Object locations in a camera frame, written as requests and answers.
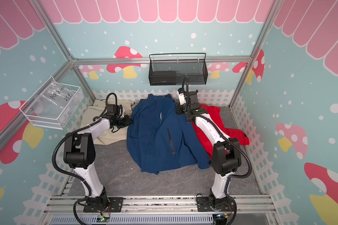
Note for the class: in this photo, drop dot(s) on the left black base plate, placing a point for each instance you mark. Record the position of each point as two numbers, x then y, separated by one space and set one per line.
98 204

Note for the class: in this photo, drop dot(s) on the black box in basket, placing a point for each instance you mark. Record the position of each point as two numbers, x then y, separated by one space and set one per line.
162 78

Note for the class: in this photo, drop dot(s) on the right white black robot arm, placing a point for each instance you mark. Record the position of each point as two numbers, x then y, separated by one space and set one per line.
228 160

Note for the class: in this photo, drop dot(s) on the black wire mesh basket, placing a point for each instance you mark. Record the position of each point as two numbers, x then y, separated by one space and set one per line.
190 65

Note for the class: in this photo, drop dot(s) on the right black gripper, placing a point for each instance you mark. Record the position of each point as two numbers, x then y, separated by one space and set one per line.
178 108

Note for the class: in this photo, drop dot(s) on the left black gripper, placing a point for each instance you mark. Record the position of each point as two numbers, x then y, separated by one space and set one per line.
126 121

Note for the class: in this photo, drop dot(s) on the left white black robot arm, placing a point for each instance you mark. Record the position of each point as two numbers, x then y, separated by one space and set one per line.
79 152

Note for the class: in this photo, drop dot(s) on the aluminium front rail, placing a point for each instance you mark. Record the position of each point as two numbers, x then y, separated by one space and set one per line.
182 210

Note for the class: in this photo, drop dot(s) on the white wire basket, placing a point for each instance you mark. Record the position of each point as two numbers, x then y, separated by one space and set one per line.
26 107

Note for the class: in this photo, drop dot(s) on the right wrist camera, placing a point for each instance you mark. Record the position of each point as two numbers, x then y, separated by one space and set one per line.
181 96

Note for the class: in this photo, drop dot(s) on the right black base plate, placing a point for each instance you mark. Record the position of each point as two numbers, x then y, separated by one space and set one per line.
207 204

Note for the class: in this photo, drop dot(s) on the cream beige jacket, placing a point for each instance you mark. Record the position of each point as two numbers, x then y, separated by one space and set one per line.
102 134

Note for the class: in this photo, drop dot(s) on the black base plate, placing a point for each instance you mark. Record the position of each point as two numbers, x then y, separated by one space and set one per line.
98 204
207 204

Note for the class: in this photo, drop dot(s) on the red jacket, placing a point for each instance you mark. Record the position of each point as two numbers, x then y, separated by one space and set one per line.
214 113

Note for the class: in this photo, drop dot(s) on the navy blue jacket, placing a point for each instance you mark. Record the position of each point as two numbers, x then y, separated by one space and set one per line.
160 140

